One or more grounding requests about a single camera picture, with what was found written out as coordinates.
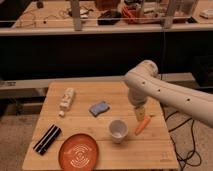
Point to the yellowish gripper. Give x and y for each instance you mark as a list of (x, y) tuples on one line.
[(139, 113)]

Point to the orange toy carrot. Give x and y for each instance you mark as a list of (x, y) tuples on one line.
[(142, 124)]

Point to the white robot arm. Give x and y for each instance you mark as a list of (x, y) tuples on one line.
[(142, 82)]

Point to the wooden workbench shelf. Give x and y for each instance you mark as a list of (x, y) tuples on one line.
[(54, 17)]

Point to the orange tool on bench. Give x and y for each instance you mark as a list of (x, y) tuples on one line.
[(129, 15)]

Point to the white bottle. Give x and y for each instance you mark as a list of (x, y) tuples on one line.
[(66, 101)]

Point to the left metal post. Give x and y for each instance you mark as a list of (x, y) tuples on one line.
[(75, 8)]

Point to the orange plate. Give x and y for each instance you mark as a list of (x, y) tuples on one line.
[(79, 152)]

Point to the white cup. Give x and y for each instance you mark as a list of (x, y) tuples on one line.
[(118, 130)]

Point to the blue sponge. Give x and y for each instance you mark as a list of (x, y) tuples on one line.
[(99, 108)]

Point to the right metal post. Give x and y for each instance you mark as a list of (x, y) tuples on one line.
[(169, 15)]

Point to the metal post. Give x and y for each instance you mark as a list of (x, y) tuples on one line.
[(75, 8), (169, 15)]

